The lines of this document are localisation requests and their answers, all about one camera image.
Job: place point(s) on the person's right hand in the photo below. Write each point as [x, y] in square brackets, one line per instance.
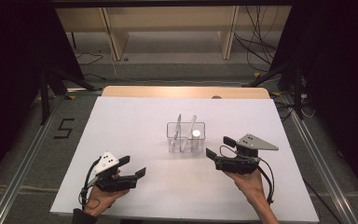
[250, 185]

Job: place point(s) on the person's left hand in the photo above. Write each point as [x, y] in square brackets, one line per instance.
[101, 200]

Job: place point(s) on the black curtain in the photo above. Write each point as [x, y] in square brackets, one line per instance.
[338, 77]
[12, 62]

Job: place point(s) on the light wooden shelf unit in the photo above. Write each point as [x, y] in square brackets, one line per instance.
[118, 40]

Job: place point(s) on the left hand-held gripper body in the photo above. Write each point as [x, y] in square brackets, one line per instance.
[106, 163]

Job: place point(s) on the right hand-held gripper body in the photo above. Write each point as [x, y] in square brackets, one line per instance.
[251, 143]

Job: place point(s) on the wooden table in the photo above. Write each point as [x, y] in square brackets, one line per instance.
[183, 92]

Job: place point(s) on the aluminium floor rail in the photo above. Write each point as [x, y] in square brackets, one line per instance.
[323, 174]
[21, 174]

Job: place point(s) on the black tripod stand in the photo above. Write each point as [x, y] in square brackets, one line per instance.
[297, 93]
[44, 99]

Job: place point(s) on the clear plastic pen holder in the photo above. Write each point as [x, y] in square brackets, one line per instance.
[200, 146]

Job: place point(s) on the yellow tape piece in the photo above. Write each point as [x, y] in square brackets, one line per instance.
[276, 93]
[256, 74]
[71, 97]

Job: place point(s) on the white pen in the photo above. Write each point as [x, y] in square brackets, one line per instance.
[192, 124]

